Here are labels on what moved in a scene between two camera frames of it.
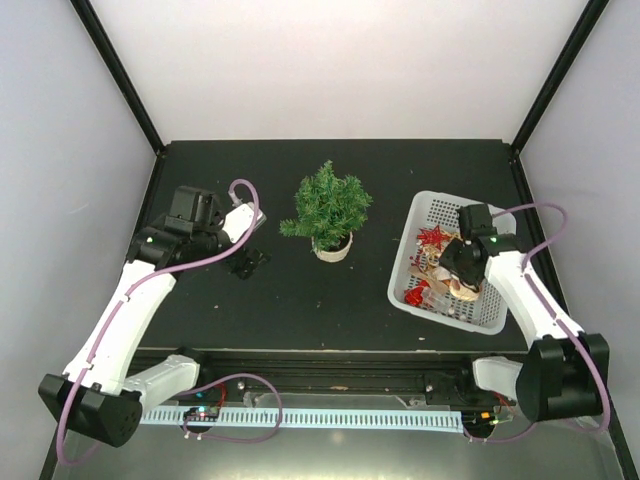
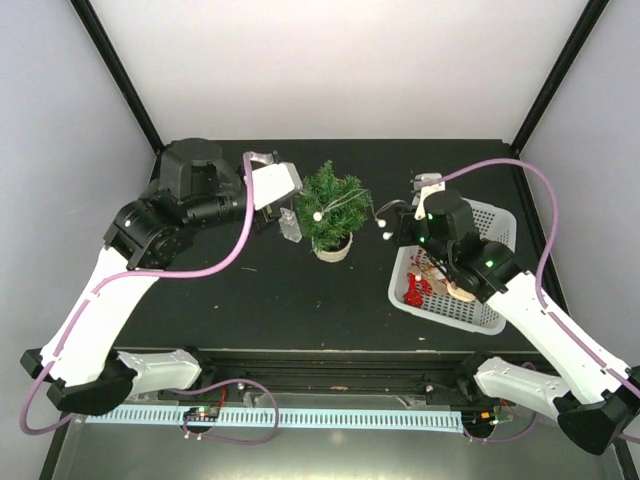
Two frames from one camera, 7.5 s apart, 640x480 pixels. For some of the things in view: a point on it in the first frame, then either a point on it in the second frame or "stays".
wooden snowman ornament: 460,290 stays
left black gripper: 250,263 → 267,218
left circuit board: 201,414 stays
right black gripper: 445,259 → 403,233
